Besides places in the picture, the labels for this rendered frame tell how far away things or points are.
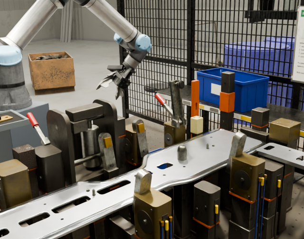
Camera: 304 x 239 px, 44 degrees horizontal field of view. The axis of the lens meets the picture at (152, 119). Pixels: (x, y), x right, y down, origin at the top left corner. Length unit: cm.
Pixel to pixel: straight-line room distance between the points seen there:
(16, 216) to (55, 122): 31
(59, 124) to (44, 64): 510
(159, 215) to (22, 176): 39
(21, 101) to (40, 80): 472
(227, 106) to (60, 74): 488
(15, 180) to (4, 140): 51
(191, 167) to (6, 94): 78
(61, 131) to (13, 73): 47
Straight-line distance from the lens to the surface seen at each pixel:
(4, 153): 159
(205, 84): 177
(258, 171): 114
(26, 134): 156
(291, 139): 143
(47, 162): 113
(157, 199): 93
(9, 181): 106
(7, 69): 154
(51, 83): 629
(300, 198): 170
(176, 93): 138
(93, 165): 126
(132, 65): 193
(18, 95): 155
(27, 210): 104
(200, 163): 122
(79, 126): 115
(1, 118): 124
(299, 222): 154
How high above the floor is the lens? 152
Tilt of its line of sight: 18 degrees down
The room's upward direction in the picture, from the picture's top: 1 degrees counter-clockwise
